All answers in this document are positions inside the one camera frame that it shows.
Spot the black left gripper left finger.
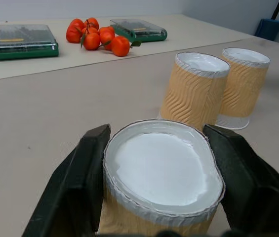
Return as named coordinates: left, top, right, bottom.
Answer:
left=21, top=123, right=111, bottom=237

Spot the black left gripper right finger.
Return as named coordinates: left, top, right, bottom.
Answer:
left=202, top=124, right=279, bottom=237

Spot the ribbed tan paper cup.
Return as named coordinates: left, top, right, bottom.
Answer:
left=214, top=47, right=271, bottom=131
left=159, top=51, right=231, bottom=131
left=97, top=119, right=226, bottom=237

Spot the orange mandarin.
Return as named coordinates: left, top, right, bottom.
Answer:
left=66, top=26, right=83, bottom=44
left=83, top=32, right=101, bottom=51
left=69, top=18, right=85, bottom=32
left=97, top=26, right=115, bottom=35
left=84, top=17, right=100, bottom=31
left=111, top=36, right=131, bottom=57
left=99, top=31, right=116, bottom=51
left=81, top=26, right=99, bottom=35

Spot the green clear-lid screw box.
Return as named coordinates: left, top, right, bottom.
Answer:
left=110, top=19, right=167, bottom=42
left=0, top=24, right=59, bottom=61

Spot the blue box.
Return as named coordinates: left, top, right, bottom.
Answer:
left=255, top=18, right=279, bottom=41

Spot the black pole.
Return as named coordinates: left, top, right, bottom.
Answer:
left=271, top=0, right=279, bottom=20

